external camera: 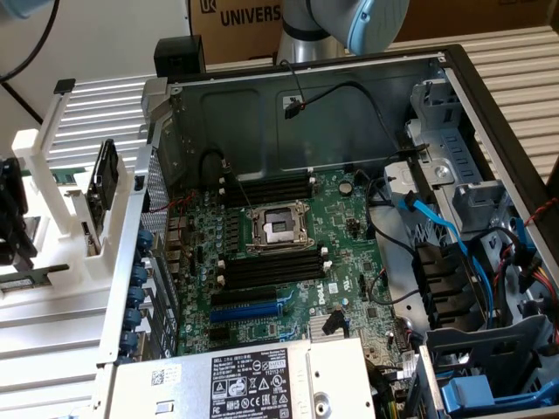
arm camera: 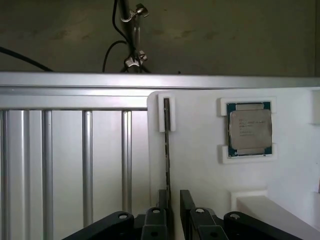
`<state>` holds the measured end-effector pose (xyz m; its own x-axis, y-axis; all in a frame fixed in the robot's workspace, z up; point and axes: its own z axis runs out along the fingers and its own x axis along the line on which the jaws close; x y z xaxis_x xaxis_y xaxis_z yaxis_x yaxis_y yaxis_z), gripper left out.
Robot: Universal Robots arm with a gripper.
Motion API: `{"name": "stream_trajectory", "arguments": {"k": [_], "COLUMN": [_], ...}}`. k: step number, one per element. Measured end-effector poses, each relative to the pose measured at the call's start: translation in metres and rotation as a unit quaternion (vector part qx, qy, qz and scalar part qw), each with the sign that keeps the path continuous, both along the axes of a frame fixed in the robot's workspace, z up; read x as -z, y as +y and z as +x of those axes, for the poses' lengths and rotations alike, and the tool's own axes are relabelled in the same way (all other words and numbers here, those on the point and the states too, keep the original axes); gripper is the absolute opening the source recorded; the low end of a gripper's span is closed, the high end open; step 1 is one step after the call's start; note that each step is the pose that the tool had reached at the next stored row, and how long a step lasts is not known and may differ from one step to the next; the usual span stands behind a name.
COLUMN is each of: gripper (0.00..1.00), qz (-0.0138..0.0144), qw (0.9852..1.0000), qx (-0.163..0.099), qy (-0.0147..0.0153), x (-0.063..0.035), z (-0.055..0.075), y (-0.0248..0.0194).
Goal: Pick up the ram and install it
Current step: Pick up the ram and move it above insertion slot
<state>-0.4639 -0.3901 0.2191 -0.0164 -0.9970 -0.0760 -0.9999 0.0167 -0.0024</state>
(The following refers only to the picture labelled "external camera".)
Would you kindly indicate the grey disk bay cage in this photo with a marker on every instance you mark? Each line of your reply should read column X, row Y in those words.
column 480, row 340

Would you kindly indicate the blue slot retention clip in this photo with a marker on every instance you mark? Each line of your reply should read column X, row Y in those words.
column 128, row 342
column 136, row 294
column 140, row 272
column 132, row 318
column 145, row 239

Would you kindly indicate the silver power supply with label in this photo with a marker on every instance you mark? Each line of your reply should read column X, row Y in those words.
column 196, row 384

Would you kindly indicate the CPU socket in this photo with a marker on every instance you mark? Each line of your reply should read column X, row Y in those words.
column 279, row 227

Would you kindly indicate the black fan shroud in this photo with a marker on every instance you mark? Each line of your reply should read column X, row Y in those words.
column 441, row 283

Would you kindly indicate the coin cell battery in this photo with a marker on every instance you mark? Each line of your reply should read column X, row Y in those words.
column 346, row 187

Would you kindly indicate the open PC case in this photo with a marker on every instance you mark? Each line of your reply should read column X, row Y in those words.
column 236, row 131

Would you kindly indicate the black cap on rack post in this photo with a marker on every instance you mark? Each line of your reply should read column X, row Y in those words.
column 64, row 86

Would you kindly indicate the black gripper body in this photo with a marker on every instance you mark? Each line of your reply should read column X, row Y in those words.
column 11, row 196

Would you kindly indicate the blue plastic latch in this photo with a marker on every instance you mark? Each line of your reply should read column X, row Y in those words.
column 467, row 393

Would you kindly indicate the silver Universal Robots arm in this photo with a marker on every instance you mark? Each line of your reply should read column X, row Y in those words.
column 301, row 43

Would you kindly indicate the blue expansion slot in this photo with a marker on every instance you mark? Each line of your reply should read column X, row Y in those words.
column 244, row 312

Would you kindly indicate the black box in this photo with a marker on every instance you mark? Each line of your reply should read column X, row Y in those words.
column 177, row 59

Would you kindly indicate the CPU socket locking lever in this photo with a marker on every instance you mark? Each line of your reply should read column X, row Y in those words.
column 239, row 187

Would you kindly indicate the short black expansion slot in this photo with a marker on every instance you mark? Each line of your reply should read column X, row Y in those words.
column 219, row 334

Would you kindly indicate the silver chipset heat sink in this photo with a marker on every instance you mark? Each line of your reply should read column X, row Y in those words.
column 316, row 327

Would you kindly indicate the white parts rack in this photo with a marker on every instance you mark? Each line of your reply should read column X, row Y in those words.
column 100, row 270

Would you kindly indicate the green Dell motherboard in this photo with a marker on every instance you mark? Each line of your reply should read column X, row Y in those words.
column 340, row 244

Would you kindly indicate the black graphics card with bracket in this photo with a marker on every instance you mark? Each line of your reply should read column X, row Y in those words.
column 105, row 174

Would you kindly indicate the green RAM stick with label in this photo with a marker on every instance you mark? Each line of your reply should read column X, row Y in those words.
column 43, row 276

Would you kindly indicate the silver metal disk bay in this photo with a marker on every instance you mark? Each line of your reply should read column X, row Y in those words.
column 454, row 144

